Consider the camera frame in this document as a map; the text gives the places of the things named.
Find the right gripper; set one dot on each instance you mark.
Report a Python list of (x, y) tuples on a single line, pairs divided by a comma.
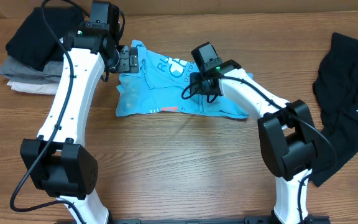
[(194, 86)]

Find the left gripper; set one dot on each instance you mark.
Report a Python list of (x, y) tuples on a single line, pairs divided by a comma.
[(128, 61)]

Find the light blue printed t-shirt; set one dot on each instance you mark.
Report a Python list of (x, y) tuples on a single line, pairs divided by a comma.
[(158, 87)]

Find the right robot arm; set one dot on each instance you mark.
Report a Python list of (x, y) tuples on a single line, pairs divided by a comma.
[(287, 135)]

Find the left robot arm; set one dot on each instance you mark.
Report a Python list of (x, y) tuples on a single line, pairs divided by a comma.
[(56, 160)]

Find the folded beige shirt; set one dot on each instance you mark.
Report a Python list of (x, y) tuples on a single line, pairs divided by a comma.
[(42, 89)]

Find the folded black shirt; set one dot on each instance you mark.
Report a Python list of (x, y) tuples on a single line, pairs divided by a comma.
[(33, 44)]

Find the folded grey shirt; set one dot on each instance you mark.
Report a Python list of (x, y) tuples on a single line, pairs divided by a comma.
[(16, 71)]

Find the black garment on right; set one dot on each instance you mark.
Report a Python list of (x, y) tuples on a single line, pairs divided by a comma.
[(336, 91)]

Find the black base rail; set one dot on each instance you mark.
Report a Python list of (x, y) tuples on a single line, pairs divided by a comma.
[(191, 221)]

